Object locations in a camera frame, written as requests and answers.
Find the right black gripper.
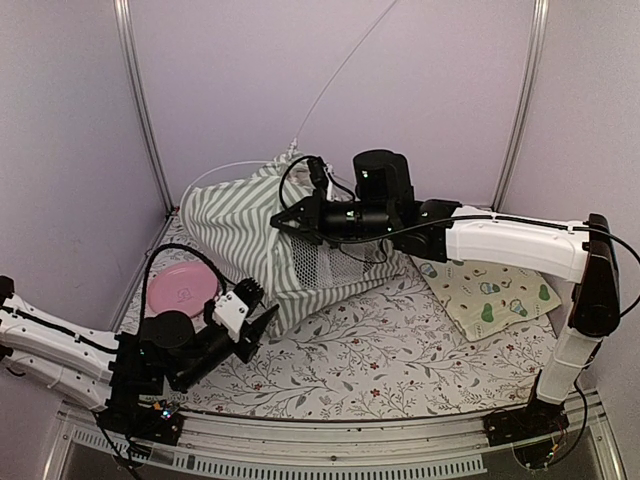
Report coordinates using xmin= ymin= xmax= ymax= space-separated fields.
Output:
xmin=272 ymin=187 xmax=395 ymax=247

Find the striped fabric pet tent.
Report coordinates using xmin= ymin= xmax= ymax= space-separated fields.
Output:
xmin=180 ymin=143 xmax=409 ymax=338

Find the avocado print cushion mat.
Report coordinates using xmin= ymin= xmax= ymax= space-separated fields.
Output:
xmin=412 ymin=257 xmax=561 ymax=341

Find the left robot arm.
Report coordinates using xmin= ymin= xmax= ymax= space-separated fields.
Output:
xmin=1 ymin=276 xmax=279 ymax=434

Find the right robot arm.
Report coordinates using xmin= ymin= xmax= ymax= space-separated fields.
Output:
xmin=270 ymin=149 xmax=625 ymax=436

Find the pink round plate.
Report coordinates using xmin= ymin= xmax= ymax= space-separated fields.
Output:
xmin=146 ymin=261 xmax=221 ymax=318

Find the floral table cloth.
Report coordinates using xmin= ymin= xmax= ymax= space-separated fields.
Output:
xmin=97 ymin=202 xmax=574 ymax=421

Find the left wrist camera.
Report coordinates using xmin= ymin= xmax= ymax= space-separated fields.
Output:
xmin=203 ymin=278 xmax=264 ymax=343

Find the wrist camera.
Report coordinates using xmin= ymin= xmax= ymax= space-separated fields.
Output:
xmin=203 ymin=278 xmax=264 ymax=343
xmin=307 ymin=156 xmax=334 ymax=201

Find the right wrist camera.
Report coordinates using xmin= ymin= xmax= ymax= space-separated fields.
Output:
xmin=307 ymin=156 xmax=334 ymax=201

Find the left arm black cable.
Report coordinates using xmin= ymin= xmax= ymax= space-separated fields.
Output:
xmin=142 ymin=243 xmax=226 ymax=321

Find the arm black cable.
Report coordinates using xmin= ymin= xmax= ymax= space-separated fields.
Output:
xmin=142 ymin=243 xmax=226 ymax=321
xmin=278 ymin=158 xmax=640 ymax=319

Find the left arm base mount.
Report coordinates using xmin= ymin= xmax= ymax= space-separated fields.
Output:
xmin=96 ymin=396 xmax=185 ymax=446

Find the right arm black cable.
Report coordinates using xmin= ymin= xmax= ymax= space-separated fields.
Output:
xmin=278 ymin=158 xmax=640 ymax=319

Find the left aluminium frame post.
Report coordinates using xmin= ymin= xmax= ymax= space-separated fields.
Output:
xmin=113 ymin=0 xmax=174 ymax=215

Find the aluminium frame post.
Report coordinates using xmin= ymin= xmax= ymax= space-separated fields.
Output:
xmin=113 ymin=0 xmax=174 ymax=215
xmin=491 ymin=0 xmax=549 ymax=211

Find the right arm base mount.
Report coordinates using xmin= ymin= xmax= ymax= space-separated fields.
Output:
xmin=482 ymin=395 xmax=569 ymax=470

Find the right aluminium frame post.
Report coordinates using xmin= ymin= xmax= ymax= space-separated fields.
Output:
xmin=491 ymin=0 xmax=549 ymax=211

